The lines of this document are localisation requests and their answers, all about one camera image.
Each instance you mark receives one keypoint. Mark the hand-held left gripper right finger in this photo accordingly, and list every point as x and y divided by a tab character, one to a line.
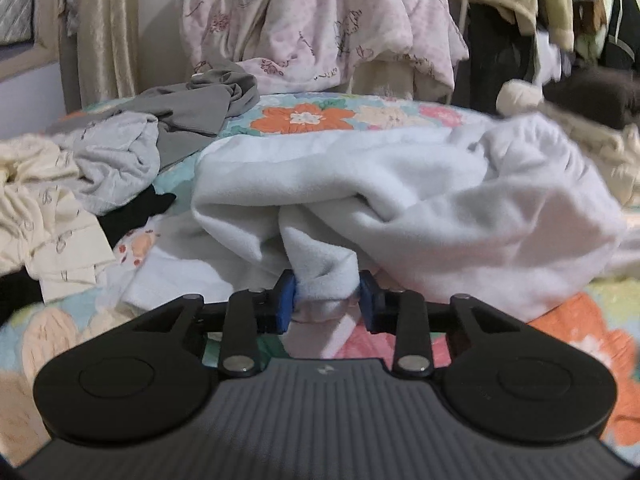
367	305

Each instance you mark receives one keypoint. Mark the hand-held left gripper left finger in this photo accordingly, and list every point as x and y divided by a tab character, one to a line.
285	302

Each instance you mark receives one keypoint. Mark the white fleece garment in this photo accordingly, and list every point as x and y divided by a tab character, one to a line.
400	200

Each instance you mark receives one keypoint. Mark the black garment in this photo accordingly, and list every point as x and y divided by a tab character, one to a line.
130	220

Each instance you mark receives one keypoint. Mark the floral bedspread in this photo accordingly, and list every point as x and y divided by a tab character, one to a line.
300	117

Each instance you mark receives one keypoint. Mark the dark grey garment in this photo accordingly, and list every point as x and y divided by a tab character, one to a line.
195	110

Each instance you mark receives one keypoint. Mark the light grey garment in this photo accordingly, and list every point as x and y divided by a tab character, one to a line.
115	160

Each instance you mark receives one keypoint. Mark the beige hanging cloth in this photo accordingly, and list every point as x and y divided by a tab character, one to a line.
390	77

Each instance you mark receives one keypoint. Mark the cream printed garment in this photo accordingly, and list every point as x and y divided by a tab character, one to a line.
45	220

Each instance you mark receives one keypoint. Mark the dark grey-green garment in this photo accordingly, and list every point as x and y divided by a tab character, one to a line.
17	292

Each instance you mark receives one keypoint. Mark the dark hanging garment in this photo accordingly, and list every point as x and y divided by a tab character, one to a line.
490	60

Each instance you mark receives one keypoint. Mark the pink floral quilt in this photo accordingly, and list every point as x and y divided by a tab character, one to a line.
310	20

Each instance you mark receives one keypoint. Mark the cream and brown fleece jacket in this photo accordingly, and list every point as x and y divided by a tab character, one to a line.
615	155

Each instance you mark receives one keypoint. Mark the beige curtain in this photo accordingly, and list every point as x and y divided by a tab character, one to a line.
105	35

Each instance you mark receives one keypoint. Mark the black hanging jacket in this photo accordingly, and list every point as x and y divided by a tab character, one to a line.
620	30

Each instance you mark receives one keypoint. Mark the silver quilted panel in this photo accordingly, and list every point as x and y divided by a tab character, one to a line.
15	0

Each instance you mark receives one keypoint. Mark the beige window frame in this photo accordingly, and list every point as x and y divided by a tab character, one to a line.
42	52

